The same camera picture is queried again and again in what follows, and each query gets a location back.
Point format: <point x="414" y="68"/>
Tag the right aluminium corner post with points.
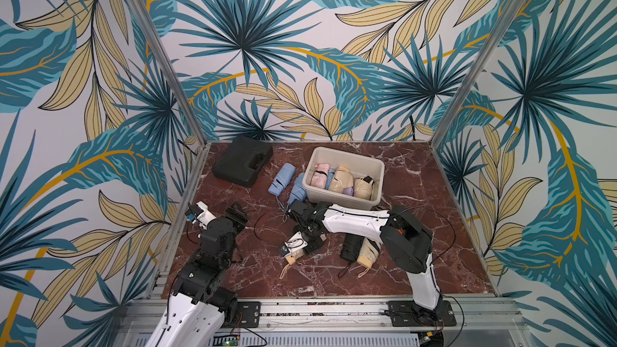
<point x="501" y="26"/>

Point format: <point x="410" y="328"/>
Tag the purple umbrella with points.
<point x="348" y="191"/>

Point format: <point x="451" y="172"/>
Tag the beige plastic storage box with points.
<point x="358" y="165"/>

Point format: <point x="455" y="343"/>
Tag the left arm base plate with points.
<point x="244" y="314"/>

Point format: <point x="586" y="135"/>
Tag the green circuit board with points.
<point x="225" y="340"/>

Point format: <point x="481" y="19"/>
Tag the pink umbrella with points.
<point x="320" y="175"/>

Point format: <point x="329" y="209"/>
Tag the aluminium front rail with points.
<point x="481" y="320"/>

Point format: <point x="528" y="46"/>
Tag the aluminium corner post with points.
<point x="501" y="26"/>
<point x="152" y="38"/>

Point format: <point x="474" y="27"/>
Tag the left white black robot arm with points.
<point x="198" y="306"/>

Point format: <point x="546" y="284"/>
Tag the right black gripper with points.
<point x="312" y="239"/>

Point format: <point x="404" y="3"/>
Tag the left aluminium corner post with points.
<point x="152" y="38"/>

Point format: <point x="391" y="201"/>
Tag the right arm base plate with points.
<point x="406" y="313"/>

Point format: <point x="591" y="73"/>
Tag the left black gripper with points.
<point x="238" y="218"/>

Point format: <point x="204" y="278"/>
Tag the black folded umbrella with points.
<point x="350" y="251"/>

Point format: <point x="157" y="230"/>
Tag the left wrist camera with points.
<point x="198" y="213"/>

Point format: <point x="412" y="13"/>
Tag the beige black strap umbrella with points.
<point x="368" y="255"/>

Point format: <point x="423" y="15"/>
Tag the black plastic tool case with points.
<point x="242" y="162"/>

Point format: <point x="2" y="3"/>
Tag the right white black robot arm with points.
<point x="407" y="240"/>

